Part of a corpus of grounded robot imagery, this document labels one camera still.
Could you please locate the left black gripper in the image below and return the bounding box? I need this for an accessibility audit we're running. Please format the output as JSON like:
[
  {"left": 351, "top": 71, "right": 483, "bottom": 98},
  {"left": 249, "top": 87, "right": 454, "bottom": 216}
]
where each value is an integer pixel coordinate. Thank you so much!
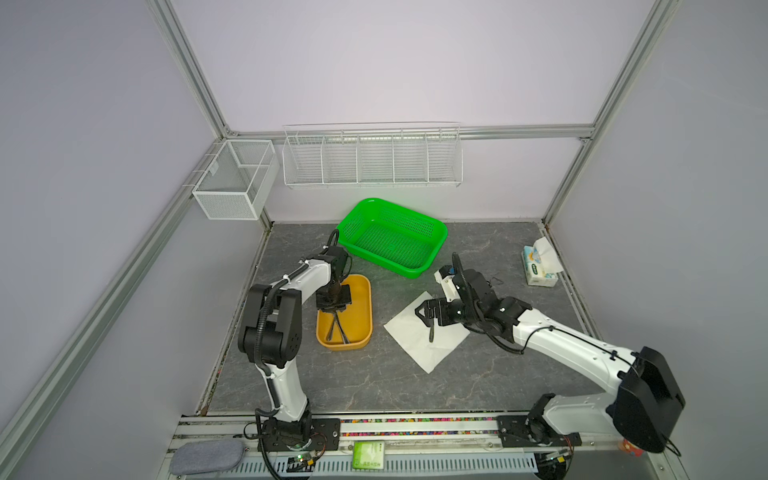
[{"left": 316, "top": 282, "right": 352, "bottom": 313}]

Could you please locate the silver spoon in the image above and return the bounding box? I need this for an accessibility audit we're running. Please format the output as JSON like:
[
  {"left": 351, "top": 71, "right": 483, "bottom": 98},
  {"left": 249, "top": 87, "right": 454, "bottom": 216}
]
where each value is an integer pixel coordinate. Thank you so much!
[{"left": 325, "top": 311, "right": 338, "bottom": 344}]

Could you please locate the tissue box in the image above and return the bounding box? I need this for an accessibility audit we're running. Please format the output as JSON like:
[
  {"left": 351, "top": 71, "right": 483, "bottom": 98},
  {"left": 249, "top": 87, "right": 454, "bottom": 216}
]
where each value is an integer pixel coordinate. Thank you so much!
[{"left": 522, "top": 237, "right": 564, "bottom": 288}]

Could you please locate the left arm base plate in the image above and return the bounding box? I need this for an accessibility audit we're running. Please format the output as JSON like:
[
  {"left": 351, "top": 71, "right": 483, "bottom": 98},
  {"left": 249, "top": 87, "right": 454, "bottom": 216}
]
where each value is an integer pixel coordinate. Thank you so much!
[{"left": 261, "top": 417, "right": 341, "bottom": 452}]

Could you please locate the white wire rack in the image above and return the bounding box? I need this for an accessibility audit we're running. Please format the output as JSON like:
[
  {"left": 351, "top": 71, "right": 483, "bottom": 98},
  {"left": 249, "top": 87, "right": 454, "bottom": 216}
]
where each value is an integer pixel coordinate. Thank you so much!
[{"left": 282, "top": 122, "right": 464, "bottom": 188}]

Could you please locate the green card box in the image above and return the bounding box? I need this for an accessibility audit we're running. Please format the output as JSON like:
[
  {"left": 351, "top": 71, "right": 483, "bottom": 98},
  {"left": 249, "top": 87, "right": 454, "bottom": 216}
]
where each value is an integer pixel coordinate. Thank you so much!
[{"left": 352, "top": 441, "right": 386, "bottom": 470}]

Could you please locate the grey cloth pad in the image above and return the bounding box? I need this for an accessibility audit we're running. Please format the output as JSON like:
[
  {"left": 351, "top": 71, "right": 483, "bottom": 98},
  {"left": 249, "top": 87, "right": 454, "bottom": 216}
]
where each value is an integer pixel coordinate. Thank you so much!
[{"left": 169, "top": 439, "right": 245, "bottom": 476}]

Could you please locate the silver fork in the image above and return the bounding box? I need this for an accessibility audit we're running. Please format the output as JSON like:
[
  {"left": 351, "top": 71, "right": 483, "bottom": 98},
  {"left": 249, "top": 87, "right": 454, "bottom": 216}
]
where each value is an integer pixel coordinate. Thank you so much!
[{"left": 335, "top": 311, "right": 350, "bottom": 344}]

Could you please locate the white mesh box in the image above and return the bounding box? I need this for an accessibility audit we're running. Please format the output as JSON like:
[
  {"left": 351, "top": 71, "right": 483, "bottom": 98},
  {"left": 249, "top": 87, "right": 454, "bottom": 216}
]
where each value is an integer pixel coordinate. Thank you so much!
[{"left": 193, "top": 139, "right": 280, "bottom": 221}]

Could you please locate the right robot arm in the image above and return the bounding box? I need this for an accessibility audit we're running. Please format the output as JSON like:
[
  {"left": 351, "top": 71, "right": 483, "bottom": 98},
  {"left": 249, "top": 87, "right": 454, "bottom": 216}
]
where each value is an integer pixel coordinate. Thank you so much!
[{"left": 414, "top": 266, "right": 686, "bottom": 453}]

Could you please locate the green plastic basket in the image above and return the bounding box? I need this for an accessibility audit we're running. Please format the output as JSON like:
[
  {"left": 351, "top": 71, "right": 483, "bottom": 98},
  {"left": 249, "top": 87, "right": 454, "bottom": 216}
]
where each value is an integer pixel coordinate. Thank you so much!
[{"left": 337, "top": 198, "right": 448, "bottom": 279}]

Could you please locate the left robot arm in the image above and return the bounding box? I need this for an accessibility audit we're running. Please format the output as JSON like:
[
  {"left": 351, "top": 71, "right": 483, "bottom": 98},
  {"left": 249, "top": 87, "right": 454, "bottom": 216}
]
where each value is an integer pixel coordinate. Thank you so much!
[{"left": 238, "top": 229, "right": 352, "bottom": 448}]

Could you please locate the white paper napkin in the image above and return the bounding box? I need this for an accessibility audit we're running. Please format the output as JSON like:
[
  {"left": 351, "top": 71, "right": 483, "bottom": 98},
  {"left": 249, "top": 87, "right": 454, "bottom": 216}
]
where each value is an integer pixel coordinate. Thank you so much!
[{"left": 384, "top": 292, "right": 469, "bottom": 374}]

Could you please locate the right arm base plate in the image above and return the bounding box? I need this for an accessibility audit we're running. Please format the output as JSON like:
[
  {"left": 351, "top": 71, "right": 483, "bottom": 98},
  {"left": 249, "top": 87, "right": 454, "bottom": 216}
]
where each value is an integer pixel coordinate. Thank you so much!
[{"left": 496, "top": 414, "right": 582, "bottom": 448}]

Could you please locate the yellow plastic tray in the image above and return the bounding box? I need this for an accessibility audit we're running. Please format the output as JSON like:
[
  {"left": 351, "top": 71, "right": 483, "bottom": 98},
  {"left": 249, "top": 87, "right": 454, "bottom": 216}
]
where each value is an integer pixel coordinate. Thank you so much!
[{"left": 316, "top": 274, "right": 373, "bottom": 351}]

